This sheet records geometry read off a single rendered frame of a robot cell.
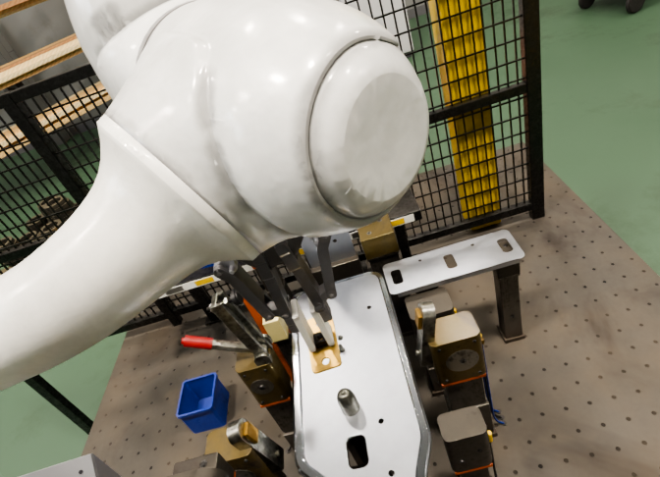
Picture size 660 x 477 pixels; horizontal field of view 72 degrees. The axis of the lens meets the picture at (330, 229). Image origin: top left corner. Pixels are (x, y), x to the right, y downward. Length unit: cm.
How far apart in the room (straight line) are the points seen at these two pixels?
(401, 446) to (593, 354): 60
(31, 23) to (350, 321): 695
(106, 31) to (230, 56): 16
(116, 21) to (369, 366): 70
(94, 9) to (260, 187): 20
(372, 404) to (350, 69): 71
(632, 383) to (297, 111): 110
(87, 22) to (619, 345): 118
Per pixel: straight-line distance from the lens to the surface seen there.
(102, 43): 34
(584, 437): 112
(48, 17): 744
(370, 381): 85
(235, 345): 88
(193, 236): 21
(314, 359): 58
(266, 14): 20
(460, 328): 83
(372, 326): 93
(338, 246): 107
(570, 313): 130
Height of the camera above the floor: 169
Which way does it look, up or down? 35 degrees down
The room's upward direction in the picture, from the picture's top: 21 degrees counter-clockwise
